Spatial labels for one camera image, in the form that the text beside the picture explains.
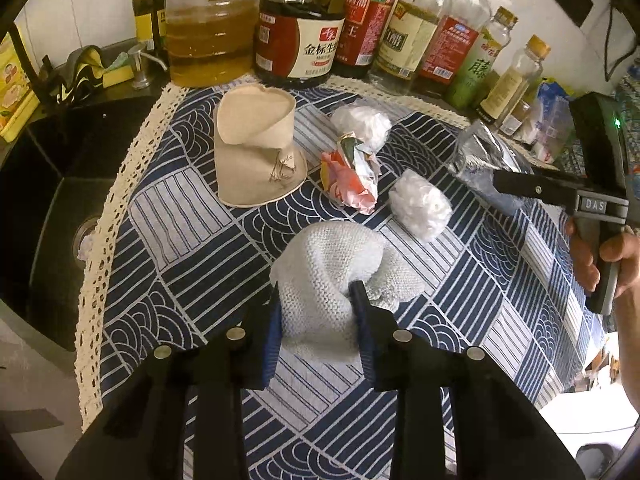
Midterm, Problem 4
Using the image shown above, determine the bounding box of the black kitchen sink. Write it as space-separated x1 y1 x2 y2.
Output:
0 90 166 356

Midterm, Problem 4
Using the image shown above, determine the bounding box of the green yellow sauce bottle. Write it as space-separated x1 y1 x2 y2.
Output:
131 0 168 61

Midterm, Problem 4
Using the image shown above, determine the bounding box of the red white wrapper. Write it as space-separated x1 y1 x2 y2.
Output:
320 132 381 216

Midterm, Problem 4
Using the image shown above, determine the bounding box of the clear bottle with green label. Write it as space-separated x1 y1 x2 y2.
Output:
445 6 518 111

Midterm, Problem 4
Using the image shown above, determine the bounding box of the dark-capped red label bottle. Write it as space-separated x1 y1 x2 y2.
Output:
332 0 403 80

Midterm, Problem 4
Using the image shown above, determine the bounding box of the person's right hand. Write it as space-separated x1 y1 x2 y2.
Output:
565 219 640 292

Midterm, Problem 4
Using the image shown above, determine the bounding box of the dark soy sauce jug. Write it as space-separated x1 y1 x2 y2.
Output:
254 0 347 86

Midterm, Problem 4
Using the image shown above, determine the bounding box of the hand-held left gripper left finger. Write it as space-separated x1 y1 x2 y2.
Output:
55 280 283 480

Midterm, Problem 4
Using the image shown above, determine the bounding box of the person's right forearm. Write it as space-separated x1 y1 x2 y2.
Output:
612 260 640 411

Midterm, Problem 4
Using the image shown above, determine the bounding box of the yellow-capped clear vinegar bottle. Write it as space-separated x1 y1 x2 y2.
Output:
367 0 458 97

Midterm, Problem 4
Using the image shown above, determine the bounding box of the clear bottle with red label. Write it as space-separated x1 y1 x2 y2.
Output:
417 0 496 98

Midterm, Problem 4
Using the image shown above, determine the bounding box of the metal soap pump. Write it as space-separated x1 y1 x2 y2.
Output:
126 44 168 91

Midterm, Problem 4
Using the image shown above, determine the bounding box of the yellow black cleaning cloth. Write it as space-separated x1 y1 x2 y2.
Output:
47 45 113 106

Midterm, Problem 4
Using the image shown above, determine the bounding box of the black cable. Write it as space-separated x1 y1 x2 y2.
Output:
602 2 619 83

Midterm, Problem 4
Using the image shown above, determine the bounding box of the large cooking oil jug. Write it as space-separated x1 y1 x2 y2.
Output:
164 0 258 88

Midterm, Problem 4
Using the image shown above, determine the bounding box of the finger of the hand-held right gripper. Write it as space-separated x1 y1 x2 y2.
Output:
492 169 584 206

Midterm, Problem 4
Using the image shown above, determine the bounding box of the white blue seasoning bag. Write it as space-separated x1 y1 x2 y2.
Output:
515 77 576 161

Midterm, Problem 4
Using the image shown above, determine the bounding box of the black faucet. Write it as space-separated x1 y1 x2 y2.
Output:
7 22 66 111

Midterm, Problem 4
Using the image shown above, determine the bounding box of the small glass jar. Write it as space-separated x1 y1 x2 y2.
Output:
497 100 533 136

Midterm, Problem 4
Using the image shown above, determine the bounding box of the blue patterned curtain cloth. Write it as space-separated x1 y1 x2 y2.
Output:
614 57 640 111

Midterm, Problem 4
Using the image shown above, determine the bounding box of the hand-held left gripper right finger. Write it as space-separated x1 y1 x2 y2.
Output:
348 280 586 480

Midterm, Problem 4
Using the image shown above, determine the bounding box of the blue patterned tablecloth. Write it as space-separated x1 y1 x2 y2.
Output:
75 75 608 480

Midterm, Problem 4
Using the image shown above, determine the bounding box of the small gold-capped clear bottle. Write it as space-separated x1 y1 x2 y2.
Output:
475 35 552 123

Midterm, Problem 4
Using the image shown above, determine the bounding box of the white tissue in drain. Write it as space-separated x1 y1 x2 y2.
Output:
75 232 98 261

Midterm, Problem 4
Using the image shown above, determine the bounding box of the white knitted cloth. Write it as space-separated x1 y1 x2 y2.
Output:
270 223 426 366

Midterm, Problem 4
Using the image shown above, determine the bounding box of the white plastic ball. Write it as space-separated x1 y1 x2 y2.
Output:
389 169 453 240
330 101 393 153

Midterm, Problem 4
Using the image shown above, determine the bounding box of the silver plastic bag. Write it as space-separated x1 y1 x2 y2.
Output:
446 120 533 217

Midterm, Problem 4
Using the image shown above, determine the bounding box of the yellow dish soap bottle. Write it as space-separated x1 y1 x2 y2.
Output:
0 30 41 143

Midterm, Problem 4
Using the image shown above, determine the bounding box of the beige paper cup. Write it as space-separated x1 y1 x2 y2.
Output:
214 85 308 207

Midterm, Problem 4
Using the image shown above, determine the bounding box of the yellow green sponge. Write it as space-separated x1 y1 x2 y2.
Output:
102 52 136 88

